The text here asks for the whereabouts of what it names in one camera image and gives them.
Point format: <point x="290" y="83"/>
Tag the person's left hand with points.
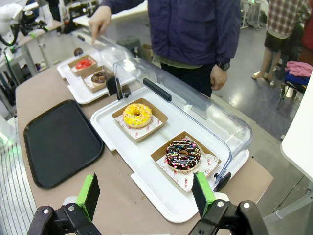
<point x="218" y="78"/>

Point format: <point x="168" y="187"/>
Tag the black wristwatch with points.
<point x="224" y="66"/>

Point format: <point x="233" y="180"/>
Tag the clear display lid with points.
<point x="110" y="54"/>
<point x="195" y="105"/>

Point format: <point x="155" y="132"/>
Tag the brown paper bag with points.
<point x="147" y="52"/>

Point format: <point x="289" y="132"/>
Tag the white display tray base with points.
<point x="146" y="171"/>
<point x="78" y="90"/>

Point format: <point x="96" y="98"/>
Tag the blue cloth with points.
<point x="297" y="79"/>

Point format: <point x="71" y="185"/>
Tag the yellow glazed donut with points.
<point x="137" y="116"/>

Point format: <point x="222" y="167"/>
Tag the person in plaid shirt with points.
<point x="283" y="22"/>

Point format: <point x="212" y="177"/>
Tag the large white table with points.
<point x="298" y="137"/>

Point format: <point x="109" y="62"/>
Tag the black serving tray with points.
<point x="61" y="144"/>

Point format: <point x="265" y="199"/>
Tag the red glazed donut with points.
<point x="84" y="64"/>

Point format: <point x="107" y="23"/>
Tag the white printed paper liner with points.
<point x="137" y="133"/>
<point x="181" y="180"/>
<point x="88" y="84"/>

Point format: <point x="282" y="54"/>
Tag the person's right hand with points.
<point x="101" y="18"/>

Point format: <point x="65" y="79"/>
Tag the person in red top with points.
<point x="308" y="36"/>

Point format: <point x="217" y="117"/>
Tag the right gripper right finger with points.
<point x="201" y="193"/>

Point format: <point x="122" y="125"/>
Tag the person's left forearm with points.
<point x="230" y="41"/>

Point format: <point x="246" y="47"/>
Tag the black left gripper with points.
<point x="34" y="24"/>

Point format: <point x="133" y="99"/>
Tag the person's right forearm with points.
<point x="122" y="5"/>

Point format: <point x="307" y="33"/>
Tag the person in navy jacket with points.
<point x="190" y="31"/>

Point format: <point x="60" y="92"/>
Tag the pink cloth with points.
<point x="299" y="68"/>

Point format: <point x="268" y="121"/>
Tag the brown side table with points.
<point x="41" y="33"/>

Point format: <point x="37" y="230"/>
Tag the metal chair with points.
<point x="289" y="94"/>

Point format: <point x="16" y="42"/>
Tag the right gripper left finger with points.
<point x="88" y="195"/>

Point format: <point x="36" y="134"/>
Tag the brown cardboard donut box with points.
<point x="82" y="72"/>
<point x="97" y="88"/>
<point x="159" y="115"/>
<point x="159" y="151"/>

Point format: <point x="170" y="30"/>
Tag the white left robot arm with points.
<point x="9" y="19"/>

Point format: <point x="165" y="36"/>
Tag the chocolate nut donut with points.
<point x="99" y="78"/>

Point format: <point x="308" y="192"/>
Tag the grey plastic stool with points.
<point x="128" y="45"/>

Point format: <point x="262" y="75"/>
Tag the chocolate rainbow sprinkle donut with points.
<point x="182" y="155"/>

